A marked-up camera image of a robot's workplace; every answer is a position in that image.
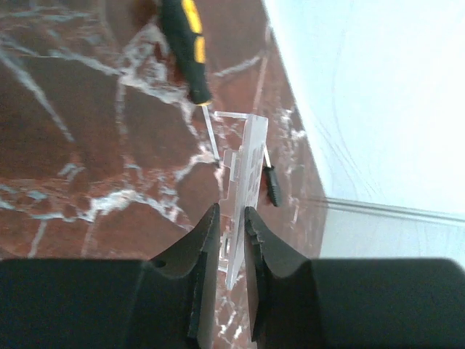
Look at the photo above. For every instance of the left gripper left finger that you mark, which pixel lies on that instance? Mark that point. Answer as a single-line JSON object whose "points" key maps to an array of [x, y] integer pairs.
{"points": [[164, 302]]}

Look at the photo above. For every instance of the clear plastic fuse box lid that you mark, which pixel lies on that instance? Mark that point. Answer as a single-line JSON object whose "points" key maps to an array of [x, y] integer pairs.
{"points": [[245, 165]]}

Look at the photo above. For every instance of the black handle screwdriver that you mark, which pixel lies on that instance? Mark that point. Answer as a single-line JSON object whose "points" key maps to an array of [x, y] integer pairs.
{"points": [[273, 187]]}

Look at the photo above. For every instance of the yellow black small screwdriver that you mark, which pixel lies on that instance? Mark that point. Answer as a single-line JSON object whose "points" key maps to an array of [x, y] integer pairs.
{"points": [[181, 24]]}

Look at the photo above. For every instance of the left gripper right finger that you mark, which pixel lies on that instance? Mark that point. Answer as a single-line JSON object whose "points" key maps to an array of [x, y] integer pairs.
{"points": [[298, 302]]}

